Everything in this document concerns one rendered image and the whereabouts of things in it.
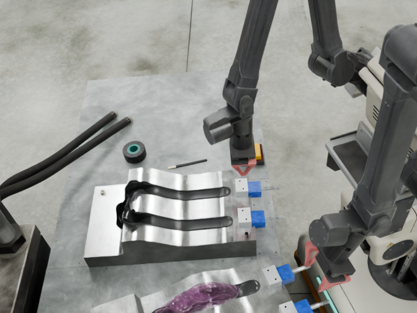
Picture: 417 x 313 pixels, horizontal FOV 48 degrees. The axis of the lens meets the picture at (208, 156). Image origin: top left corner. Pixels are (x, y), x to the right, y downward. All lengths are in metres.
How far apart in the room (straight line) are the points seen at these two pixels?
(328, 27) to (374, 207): 0.48
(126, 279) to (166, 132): 0.59
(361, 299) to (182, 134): 0.93
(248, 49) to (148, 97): 0.87
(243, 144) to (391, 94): 0.55
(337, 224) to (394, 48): 0.39
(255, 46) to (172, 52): 2.41
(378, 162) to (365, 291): 1.16
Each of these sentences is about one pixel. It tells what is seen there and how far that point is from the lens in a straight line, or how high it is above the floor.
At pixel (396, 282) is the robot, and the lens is 2.04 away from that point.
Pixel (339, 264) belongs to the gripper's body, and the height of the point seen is 1.08.
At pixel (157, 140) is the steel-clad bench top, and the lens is 1.73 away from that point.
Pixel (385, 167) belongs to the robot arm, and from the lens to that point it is 0.87.
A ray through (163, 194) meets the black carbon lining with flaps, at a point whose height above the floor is 0.91.
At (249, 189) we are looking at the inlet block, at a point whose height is 0.90.
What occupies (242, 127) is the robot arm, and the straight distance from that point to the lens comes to 1.18.
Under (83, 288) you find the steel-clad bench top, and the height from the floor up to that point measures 0.80.
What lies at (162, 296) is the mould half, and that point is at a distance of 1.29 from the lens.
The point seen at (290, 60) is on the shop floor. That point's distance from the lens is 3.34.
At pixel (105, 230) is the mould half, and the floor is 0.86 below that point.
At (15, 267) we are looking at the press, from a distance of 1.58.
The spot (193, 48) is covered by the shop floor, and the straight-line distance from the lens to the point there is 3.51.
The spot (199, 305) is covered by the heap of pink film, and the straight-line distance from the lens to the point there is 1.23.
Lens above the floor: 2.03
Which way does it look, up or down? 49 degrees down
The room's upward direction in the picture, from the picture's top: 7 degrees counter-clockwise
